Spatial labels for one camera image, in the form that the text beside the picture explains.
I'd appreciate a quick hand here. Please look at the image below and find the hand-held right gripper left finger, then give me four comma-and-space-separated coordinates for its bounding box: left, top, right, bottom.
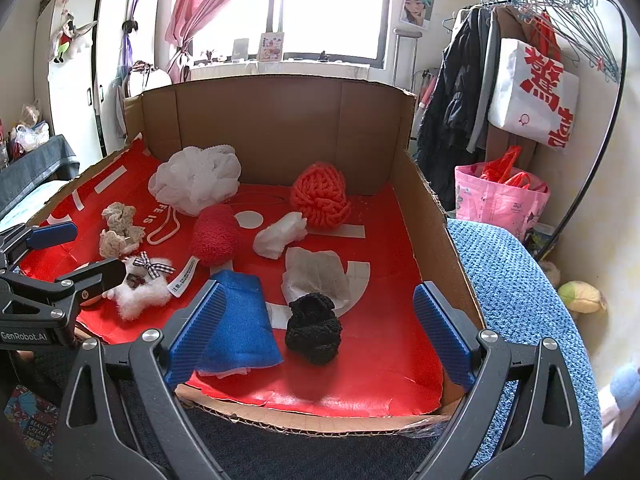
52, 279, 228, 480

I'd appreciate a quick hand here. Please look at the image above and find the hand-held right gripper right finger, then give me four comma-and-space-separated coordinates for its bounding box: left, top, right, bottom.
412, 282, 586, 480

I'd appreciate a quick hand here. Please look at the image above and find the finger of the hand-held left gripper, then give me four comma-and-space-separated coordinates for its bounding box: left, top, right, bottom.
50, 258, 128, 311
0, 221, 78, 261

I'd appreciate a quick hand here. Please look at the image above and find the blue cloth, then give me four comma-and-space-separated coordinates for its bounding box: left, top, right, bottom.
195, 269, 285, 378

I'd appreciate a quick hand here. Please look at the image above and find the beige crocheted toy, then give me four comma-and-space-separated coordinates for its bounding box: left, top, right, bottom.
98, 201, 147, 259

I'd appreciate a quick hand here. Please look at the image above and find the white fluffy plush with bow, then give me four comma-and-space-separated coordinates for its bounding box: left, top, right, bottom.
80, 252, 177, 321

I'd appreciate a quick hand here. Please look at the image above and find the cardboard box with red lining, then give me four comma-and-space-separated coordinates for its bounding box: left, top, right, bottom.
25, 74, 486, 436

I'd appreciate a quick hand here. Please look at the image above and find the red fluffy sponge with label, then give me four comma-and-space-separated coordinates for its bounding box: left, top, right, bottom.
167, 205, 241, 301

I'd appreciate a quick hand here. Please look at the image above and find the black knitted ball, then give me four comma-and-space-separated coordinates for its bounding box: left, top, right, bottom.
285, 292, 344, 366

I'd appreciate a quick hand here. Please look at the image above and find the white cloth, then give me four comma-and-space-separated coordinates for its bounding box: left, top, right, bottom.
252, 211, 308, 260

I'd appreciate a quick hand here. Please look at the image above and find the beige cloth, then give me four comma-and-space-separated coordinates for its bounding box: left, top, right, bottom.
281, 246, 353, 313

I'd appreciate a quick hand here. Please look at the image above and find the white mesh bath pouf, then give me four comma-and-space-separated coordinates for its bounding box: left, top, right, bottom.
145, 144, 242, 246

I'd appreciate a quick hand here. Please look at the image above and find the orange-red yarn ball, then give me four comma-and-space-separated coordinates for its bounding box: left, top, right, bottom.
290, 161, 352, 232

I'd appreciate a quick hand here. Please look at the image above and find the light blue mat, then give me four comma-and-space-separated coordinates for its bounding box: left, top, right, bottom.
0, 180, 68, 233

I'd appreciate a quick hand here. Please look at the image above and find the dark covered side table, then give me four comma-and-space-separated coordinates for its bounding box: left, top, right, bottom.
0, 134, 81, 216

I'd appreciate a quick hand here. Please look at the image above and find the blue textured blanket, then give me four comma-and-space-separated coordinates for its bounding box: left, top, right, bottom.
0, 219, 603, 480

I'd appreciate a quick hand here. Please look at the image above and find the colourful printed box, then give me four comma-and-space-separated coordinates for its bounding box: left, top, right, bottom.
2, 384, 63, 466

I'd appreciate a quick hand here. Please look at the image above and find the group of small bottles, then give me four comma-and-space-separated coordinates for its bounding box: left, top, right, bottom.
0, 119, 21, 166

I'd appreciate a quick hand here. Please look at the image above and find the white plastic bag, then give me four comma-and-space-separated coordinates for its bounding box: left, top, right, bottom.
10, 121, 51, 153

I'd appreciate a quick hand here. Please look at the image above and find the beige plush toy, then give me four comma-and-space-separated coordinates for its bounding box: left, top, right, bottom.
537, 259, 562, 288

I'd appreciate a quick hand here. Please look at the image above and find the white wardrobe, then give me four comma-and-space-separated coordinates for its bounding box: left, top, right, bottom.
32, 0, 161, 158

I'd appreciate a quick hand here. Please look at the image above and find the pink shopping bag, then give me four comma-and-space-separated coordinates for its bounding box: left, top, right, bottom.
454, 162, 551, 243

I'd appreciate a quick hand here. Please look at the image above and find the yellow-green plush toy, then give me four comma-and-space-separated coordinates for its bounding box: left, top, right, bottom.
557, 280, 608, 316

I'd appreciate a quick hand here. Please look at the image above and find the red plastic bag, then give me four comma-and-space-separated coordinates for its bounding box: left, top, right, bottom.
480, 146, 548, 192

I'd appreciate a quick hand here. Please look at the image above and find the white hanging bag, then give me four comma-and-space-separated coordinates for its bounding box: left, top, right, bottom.
122, 60, 173, 98

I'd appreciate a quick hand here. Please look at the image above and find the blue plush toy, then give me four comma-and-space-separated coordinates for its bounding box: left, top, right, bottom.
600, 362, 640, 441

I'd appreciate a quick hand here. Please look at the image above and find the hanging stuffed doll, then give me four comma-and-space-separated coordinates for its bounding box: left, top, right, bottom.
50, 10, 98, 65

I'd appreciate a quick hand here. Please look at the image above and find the dark hanging jacket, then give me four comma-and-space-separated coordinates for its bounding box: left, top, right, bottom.
416, 7, 493, 211

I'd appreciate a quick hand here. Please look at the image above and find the white paper bag red print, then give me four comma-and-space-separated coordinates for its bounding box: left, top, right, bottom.
487, 37, 581, 153

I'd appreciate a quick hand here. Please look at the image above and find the pink curtain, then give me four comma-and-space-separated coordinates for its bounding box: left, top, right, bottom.
165, 0, 278, 83

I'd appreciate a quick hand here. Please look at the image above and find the metal crutch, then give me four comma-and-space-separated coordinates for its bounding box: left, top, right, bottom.
391, 27, 426, 91

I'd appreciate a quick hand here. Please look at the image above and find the pink printed card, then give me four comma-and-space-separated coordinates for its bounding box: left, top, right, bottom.
258, 32, 285, 61

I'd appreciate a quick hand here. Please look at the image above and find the black clothes rack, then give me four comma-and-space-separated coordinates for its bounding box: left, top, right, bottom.
455, 0, 630, 261

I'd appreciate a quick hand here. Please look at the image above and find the purple hanging strap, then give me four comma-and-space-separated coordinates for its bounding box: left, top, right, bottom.
119, 0, 142, 78

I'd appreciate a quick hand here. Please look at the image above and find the wall poster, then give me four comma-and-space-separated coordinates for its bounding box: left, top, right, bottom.
399, 0, 435, 31

